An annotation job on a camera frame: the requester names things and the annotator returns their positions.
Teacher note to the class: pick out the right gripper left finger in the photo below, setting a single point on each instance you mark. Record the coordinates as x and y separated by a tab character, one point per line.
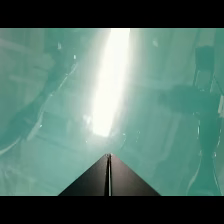
91	181

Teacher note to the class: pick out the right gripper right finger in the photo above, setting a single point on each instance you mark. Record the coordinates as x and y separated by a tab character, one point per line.
128	181

